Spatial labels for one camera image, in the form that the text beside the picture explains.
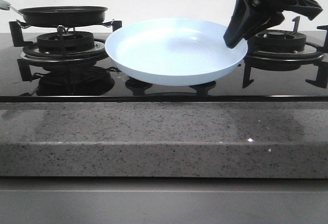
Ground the right black burner head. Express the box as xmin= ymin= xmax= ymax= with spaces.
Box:
xmin=253 ymin=30 xmax=306 ymax=53

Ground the left black pan support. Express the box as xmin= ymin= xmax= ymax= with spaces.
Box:
xmin=9 ymin=21 xmax=108 ymax=81

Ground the left black burner head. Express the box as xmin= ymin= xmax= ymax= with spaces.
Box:
xmin=36 ymin=31 xmax=94 ymax=54

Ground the black pan support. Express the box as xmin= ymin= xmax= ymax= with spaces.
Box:
xmin=9 ymin=21 xmax=108 ymax=81
xmin=242 ymin=16 xmax=327 ymax=88

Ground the black burner head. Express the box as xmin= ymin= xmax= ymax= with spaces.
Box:
xmin=36 ymin=31 xmax=94 ymax=54
xmin=253 ymin=30 xmax=306 ymax=53

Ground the small wire pan trivet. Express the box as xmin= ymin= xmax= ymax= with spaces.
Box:
xmin=9 ymin=21 xmax=106 ymax=60

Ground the right black pan support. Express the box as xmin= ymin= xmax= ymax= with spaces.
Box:
xmin=242 ymin=16 xmax=327 ymax=88

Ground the grey cabinet front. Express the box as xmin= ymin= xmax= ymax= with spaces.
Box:
xmin=1 ymin=178 xmax=327 ymax=223

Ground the black glass gas cooktop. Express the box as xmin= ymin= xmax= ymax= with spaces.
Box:
xmin=1 ymin=32 xmax=327 ymax=103

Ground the light blue plate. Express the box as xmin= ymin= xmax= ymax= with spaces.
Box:
xmin=105 ymin=18 xmax=248 ymax=86

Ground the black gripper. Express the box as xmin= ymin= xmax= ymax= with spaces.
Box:
xmin=223 ymin=0 xmax=323 ymax=48

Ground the black frying pan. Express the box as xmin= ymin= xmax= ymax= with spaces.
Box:
xmin=1 ymin=0 xmax=108 ymax=28

